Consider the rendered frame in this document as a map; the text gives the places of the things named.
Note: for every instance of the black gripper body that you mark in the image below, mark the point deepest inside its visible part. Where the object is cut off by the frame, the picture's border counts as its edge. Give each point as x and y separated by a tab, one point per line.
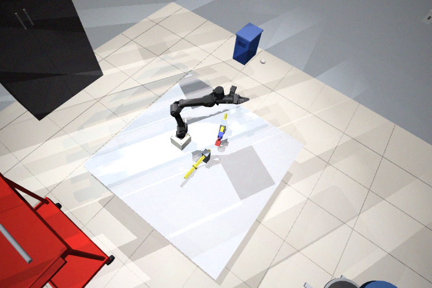
231	99

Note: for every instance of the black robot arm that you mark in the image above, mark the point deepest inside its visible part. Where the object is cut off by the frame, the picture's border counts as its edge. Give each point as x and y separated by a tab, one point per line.
216	97

